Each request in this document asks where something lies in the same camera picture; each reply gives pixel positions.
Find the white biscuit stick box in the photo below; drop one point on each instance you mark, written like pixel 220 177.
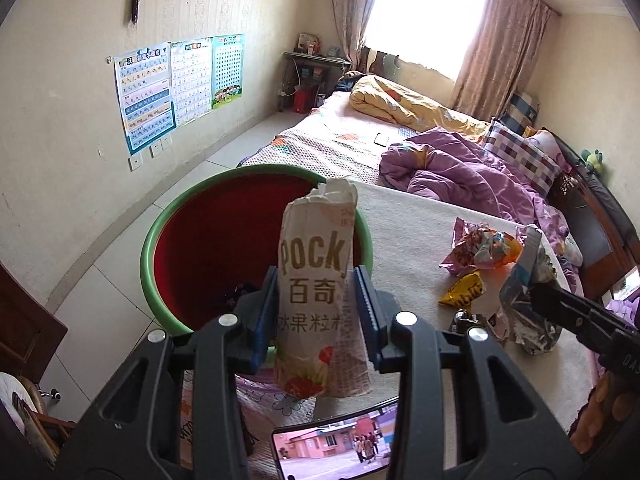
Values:
pixel 312 260

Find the small teal item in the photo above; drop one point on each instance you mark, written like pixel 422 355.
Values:
pixel 334 51

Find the smartphone with lit screen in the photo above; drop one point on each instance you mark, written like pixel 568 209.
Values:
pixel 330 445

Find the dark green chair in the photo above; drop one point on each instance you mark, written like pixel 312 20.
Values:
pixel 382 62

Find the dark clothes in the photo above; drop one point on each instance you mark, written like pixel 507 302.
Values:
pixel 350 82

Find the pink pillow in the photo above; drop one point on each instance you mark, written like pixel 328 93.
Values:
pixel 547 142

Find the white printed bag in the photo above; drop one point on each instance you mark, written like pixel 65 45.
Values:
pixel 22 415

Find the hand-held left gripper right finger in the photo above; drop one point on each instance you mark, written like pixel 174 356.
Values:
pixel 367 310

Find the bright window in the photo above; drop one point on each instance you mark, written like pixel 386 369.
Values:
pixel 425 15

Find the wooden chair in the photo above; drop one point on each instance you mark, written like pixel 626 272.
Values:
pixel 27 325

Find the white chart wall poster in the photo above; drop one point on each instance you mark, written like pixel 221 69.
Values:
pixel 192 82

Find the blue bordered wall poster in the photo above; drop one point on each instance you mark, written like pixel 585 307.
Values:
pixel 145 100

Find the wide beige curtain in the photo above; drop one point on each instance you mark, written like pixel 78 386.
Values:
pixel 500 45

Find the cream blanket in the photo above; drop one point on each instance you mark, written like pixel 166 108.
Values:
pixel 415 240

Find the yellow snack packet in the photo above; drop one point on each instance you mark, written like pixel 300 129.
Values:
pixel 462 290

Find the red bag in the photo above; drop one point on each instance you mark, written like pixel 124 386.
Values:
pixel 304 100

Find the purple floral cloth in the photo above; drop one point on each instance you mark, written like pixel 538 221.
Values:
pixel 627 310

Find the red basin with green rim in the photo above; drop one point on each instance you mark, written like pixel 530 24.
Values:
pixel 215 240

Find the yellow quilt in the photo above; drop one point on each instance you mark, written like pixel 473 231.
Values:
pixel 395 100

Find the narrow beige curtain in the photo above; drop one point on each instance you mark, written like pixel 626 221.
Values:
pixel 350 10

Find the dark desk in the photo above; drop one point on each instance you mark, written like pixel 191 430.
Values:
pixel 315 60

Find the white wall socket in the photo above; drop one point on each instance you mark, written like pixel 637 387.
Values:
pixel 166 141
pixel 135 163
pixel 156 147

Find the green number wall poster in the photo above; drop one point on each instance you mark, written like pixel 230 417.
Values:
pixel 227 70

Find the blue striped cushion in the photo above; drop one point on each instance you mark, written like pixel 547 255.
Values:
pixel 522 110

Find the purple quilt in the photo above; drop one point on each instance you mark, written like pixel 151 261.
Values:
pixel 465 170

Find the pink plastic wrapper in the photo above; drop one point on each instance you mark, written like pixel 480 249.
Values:
pixel 457 257

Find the green plush toy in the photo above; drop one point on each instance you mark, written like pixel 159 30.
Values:
pixel 593 160

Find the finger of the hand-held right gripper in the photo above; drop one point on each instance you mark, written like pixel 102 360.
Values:
pixel 565 315
pixel 590 307

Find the small black phone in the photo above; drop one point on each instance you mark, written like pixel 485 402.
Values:
pixel 383 139

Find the checkered pillow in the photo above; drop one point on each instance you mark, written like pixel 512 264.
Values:
pixel 522 157

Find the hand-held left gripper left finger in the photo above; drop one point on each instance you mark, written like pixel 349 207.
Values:
pixel 265 310

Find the dark wooden headboard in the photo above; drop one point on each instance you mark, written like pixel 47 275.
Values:
pixel 597 230

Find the silver blue foil wrapper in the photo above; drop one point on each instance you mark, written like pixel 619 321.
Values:
pixel 525 320

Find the colourful crumpled wrapper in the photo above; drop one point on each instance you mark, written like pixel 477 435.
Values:
pixel 497 247

